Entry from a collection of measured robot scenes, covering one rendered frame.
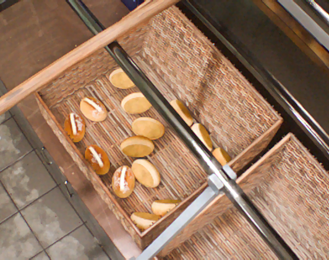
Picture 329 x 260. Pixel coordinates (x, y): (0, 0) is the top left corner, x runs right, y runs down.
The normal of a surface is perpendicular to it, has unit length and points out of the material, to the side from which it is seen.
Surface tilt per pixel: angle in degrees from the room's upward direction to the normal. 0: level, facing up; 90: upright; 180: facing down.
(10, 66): 0
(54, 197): 0
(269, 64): 70
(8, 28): 0
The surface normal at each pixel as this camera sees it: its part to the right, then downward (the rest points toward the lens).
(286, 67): -0.75, 0.35
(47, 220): 0.00, -0.44
